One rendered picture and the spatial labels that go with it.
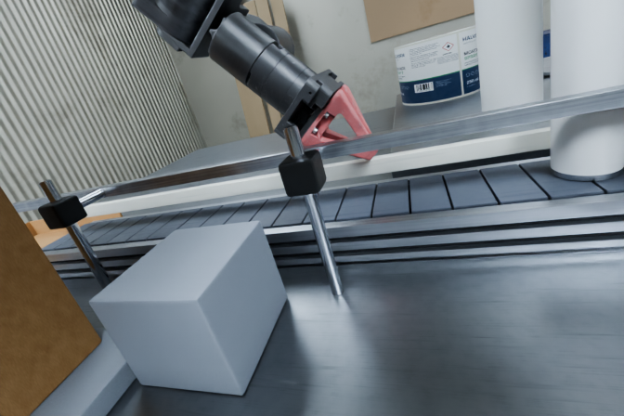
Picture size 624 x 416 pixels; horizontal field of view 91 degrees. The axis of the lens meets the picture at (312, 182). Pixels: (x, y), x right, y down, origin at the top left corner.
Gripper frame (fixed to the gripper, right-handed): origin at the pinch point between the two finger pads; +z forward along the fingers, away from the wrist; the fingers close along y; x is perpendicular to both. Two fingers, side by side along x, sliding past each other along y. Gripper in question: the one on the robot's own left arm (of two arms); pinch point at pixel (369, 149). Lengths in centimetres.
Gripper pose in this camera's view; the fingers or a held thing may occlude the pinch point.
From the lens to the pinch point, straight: 35.1
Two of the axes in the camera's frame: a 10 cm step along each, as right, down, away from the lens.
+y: 2.4, -4.1, 8.8
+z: 7.9, 6.1, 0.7
